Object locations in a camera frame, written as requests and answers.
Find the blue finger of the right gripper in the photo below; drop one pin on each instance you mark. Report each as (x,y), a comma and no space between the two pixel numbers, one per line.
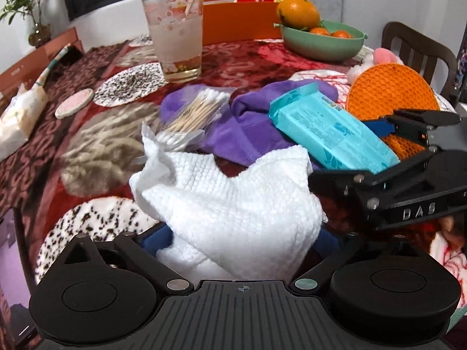
(380,127)

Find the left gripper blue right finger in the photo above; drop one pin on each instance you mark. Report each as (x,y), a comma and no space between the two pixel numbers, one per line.
(314,268)

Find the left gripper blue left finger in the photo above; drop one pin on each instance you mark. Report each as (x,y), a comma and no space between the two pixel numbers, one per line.
(139,253)

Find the white knitted cloth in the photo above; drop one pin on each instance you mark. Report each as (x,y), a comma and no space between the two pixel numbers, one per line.
(258,225)

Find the orange silicone round mat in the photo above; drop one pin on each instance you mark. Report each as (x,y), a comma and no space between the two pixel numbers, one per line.
(384,88)

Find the white pink plush bunny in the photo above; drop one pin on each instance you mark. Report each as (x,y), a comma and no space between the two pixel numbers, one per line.
(376,57)

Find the teal wet wipes pack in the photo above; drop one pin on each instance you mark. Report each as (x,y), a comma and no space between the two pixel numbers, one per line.
(332,136)

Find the dark wooden chair right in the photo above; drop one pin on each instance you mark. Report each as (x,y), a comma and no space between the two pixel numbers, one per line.
(422,53)

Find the small tangerine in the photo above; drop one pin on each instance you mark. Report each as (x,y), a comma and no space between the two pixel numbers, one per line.
(342,34)
(320,31)

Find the green fruit bowl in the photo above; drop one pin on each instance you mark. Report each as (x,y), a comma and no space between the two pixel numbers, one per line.
(324,48)

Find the cotton swabs bag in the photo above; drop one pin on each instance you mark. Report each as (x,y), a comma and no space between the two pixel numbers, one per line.
(190,114)

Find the purple cloth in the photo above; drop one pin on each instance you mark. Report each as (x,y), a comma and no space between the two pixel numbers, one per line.
(244,133)

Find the large orange fruit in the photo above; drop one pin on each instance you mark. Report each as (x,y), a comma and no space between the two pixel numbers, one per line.
(298,14)

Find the smartphone on table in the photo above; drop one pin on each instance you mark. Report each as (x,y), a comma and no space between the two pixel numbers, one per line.
(15,291)

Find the round pink white coaster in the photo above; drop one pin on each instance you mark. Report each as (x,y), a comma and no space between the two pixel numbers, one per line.
(74,103)

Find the white tissue pack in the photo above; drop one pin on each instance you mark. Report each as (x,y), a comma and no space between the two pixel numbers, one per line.
(19,119)

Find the orange storage box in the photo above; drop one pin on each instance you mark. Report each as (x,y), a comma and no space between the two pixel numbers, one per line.
(230,21)

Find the stacked brown gift boxes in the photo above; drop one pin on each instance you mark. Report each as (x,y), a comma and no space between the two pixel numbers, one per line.
(28,69)

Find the glass cup with drink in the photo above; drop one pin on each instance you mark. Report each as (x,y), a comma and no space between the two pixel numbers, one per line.
(177,39)

